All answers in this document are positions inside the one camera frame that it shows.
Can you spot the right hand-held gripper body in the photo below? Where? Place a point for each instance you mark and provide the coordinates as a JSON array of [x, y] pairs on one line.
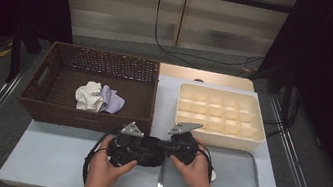
[[184, 147]]

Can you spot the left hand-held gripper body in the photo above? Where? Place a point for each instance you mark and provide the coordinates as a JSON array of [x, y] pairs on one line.
[[127, 148]]

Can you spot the black sock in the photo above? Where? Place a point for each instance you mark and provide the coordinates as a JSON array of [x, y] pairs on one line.
[[152, 157]]

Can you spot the cream divided storage box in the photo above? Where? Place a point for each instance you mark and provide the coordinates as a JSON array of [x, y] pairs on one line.
[[222, 114]]

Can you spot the white sock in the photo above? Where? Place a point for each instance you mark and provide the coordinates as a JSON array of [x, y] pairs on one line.
[[88, 96]]

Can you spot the clear plastic box lid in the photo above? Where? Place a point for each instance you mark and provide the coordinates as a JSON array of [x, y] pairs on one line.
[[237, 185]]

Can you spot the brown wicker basket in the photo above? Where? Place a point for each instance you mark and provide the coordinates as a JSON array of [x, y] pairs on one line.
[[57, 110]]

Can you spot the person's right hand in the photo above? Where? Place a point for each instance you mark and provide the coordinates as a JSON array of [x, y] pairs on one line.
[[197, 174]]

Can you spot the person's left hand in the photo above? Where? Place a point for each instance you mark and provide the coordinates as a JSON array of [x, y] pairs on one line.
[[100, 177]]

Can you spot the lilac sock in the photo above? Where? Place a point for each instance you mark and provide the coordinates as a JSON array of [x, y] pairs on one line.
[[114, 102]]

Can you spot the dark table grommet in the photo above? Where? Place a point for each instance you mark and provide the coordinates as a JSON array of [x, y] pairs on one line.
[[199, 80]]

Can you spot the black metal stand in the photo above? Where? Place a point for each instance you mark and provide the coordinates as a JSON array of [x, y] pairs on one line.
[[14, 59], [287, 99]]

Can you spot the small yellow object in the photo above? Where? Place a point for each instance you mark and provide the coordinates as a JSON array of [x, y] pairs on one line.
[[3, 52]]

